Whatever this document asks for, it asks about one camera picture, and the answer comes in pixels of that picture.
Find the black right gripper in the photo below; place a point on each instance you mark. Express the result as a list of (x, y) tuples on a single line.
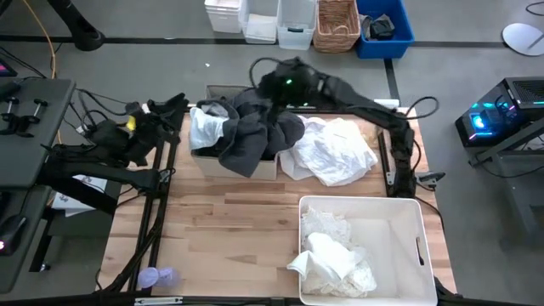
[(293, 83)]

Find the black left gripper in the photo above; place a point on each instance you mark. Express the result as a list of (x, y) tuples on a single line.
[(153, 119)]

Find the dark grey garment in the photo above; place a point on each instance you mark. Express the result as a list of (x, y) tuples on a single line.
[(251, 144)]

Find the white lace cloth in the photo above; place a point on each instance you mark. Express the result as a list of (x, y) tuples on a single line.
[(323, 223)]

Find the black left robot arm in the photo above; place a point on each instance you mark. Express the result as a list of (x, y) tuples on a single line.
[(106, 172)]

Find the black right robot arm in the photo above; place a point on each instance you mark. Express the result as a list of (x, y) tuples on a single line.
[(399, 144)]

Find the pale white garment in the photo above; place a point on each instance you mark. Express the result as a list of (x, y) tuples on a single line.
[(206, 127)]

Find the clear plastic storage bin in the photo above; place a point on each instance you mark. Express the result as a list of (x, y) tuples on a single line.
[(296, 25), (260, 25)]

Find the wicker basket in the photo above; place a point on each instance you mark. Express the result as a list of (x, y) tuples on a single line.
[(336, 25)]

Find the white shirt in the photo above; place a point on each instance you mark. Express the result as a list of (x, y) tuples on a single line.
[(331, 153)]

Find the small white storage bin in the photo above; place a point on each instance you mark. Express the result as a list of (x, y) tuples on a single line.
[(223, 15)]

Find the black clothing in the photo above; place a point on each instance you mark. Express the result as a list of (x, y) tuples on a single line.
[(380, 27)]

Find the blue plastic bin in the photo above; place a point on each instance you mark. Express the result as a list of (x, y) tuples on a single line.
[(401, 30)]

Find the black stand base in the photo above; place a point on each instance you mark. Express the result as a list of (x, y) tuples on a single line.
[(83, 34)]

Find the white cardboard box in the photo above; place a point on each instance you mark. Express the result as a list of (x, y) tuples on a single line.
[(68, 204)]

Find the grey desk tray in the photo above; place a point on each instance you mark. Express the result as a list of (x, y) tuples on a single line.
[(34, 140)]

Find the black clamp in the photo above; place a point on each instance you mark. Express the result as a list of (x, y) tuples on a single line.
[(429, 177)]

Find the purple plastic object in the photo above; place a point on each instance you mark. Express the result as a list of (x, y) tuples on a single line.
[(159, 277)]

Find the monitor with pink screen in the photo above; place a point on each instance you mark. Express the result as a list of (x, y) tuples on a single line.
[(5, 68)]

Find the plain white cloth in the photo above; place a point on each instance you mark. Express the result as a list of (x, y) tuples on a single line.
[(331, 255)]

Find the white plastic bin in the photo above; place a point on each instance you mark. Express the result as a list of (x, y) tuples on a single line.
[(391, 238)]

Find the black computer mouse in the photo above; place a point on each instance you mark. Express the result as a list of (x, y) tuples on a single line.
[(12, 230)]

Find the black computer with lights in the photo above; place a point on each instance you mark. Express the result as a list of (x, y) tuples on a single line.
[(501, 119)]

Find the dark grey desk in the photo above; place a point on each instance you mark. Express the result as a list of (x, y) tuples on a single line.
[(25, 263)]

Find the black computer stand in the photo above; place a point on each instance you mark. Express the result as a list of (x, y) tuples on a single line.
[(523, 187)]

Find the black metal table frame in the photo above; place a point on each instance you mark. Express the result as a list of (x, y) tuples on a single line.
[(163, 170)]

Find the silver metal bracket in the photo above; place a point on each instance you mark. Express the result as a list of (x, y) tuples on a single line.
[(157, 301)]

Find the round grey base plate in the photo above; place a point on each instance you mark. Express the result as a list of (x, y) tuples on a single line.
[(520, 39)]

